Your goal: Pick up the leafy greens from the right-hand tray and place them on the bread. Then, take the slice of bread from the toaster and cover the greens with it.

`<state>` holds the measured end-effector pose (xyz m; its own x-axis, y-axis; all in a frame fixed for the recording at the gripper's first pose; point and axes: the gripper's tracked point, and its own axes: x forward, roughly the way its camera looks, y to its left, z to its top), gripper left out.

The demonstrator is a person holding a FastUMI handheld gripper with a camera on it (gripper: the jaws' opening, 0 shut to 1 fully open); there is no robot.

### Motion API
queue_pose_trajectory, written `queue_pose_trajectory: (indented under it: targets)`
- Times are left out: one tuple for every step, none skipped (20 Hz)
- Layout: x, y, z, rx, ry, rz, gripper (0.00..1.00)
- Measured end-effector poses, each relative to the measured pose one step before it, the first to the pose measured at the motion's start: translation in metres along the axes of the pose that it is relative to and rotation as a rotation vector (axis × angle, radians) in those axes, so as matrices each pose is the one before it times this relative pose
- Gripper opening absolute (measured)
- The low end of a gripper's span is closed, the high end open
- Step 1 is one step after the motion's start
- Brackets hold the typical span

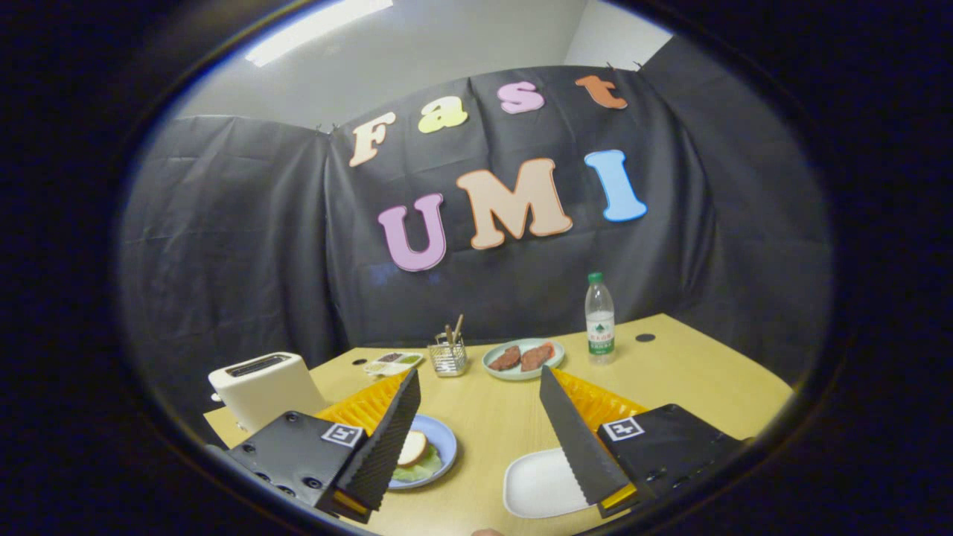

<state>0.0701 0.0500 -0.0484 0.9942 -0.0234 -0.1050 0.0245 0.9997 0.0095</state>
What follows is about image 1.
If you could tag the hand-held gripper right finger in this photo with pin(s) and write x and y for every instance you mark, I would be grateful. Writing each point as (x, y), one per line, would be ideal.
(573, 439)

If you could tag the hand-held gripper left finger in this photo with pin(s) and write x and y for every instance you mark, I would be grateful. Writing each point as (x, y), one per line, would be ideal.
(387, 439)

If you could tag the plain bread slice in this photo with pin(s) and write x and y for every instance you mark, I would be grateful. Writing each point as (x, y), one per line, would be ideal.
(412, 448)

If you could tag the green lettuce leaf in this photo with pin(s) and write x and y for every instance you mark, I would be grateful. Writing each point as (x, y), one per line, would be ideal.
(426, 469)

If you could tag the white rectangular plate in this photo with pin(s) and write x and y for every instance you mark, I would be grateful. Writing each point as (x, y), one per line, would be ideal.
(540, 484)

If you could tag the blue round plate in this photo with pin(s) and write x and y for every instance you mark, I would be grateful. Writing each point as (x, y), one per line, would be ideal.
(445, 439)

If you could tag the white divided seasoning tray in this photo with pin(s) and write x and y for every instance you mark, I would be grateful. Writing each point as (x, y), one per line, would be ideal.
(392, 363)

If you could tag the pale green plate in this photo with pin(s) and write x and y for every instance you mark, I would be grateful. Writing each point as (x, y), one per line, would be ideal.
(521, 374)

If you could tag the reddish meat slice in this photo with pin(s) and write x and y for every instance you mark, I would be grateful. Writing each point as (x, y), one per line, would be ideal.
(537, 357)

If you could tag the dark brown meat slice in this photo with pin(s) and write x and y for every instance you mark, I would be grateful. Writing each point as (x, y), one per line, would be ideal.
(505, 359)

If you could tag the clear water bottle green cap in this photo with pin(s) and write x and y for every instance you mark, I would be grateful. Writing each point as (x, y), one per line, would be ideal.
(600, 327)

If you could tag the white toaster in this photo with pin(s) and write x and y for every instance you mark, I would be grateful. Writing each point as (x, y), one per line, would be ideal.
(268, 394)

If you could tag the black backdrop cloth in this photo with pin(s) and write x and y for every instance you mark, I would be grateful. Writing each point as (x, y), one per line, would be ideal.
(246, 246)

